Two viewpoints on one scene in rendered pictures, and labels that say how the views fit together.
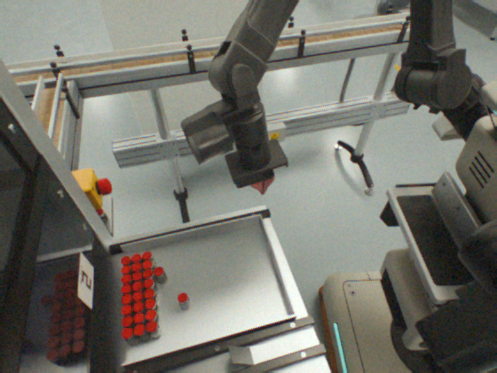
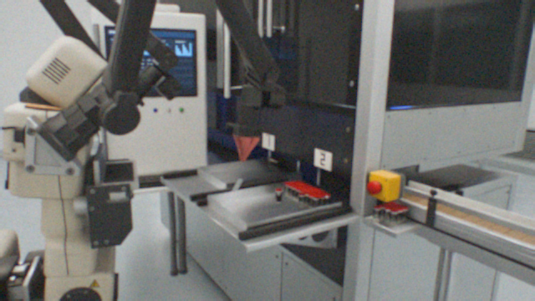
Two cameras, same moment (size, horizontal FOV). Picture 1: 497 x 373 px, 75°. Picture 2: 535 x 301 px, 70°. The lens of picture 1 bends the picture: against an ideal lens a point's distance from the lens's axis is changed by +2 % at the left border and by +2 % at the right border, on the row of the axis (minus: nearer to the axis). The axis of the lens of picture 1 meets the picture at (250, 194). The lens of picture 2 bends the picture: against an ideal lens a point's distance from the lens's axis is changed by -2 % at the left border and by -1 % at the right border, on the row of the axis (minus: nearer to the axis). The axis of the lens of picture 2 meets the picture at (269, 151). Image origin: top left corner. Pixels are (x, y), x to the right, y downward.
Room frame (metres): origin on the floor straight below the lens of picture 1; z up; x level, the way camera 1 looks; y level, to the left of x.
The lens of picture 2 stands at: (1.41, -0.26, 1.34)
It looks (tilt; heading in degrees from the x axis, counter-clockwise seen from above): 13 degrees down; 162
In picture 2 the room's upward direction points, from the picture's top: 1 degrees clockwise
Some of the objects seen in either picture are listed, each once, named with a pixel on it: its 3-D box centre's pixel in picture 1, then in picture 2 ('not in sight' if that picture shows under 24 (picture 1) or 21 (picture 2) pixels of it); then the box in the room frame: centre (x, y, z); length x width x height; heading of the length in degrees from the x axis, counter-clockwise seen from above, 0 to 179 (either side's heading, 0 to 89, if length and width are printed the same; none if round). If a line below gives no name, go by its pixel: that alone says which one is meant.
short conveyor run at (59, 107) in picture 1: (46, 146); (506, 233); (0.72, 0.61, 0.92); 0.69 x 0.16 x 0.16; 16
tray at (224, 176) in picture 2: not in sight; (249, 173); (-0.05, 0.12, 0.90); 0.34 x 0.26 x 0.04; 106
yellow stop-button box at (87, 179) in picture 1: (82, 191); (385, 185); (0.48, 0.39, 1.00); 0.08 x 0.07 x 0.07; 106
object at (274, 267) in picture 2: not in sight; (290, 211); (-0.69, 0.55, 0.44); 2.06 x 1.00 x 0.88; 16
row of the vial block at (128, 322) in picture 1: (130, 297); (311, 194); (0.26, 0.25, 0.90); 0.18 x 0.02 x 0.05; 15
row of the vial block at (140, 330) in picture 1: (140, 295); (306, 195); (0.27, 0.23, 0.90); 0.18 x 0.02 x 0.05; 15
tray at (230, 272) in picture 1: (203, 281); (273, 203); (0.30, 0.10, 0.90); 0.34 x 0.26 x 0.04; 105
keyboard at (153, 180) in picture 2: not in sight; (156, 180); (-0.31, -0.24, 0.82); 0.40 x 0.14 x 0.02; 96
